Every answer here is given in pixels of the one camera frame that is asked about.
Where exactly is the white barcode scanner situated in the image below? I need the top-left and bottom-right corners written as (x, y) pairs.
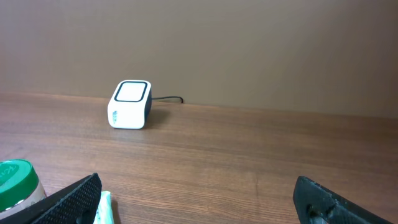
top-left (107, 80), bottom-right (152, 129)

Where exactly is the teal tissue pack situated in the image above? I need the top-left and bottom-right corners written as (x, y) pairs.
top-left (93, 191), bottom-right (114, 224)

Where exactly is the black scanner cable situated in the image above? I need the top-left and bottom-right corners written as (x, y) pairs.
top-left (150, 96), bottom-right (184, 105)

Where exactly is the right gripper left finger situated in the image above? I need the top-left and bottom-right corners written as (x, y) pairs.
top-left (1, 173), bottom-right (102, 224)

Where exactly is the green lid jar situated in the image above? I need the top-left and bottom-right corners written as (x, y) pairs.
top-left (1, 159), bottom-right (47, 219)

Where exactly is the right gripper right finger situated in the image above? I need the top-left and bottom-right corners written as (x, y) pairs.
top-left (293, 176), bottom-right (391, 224)

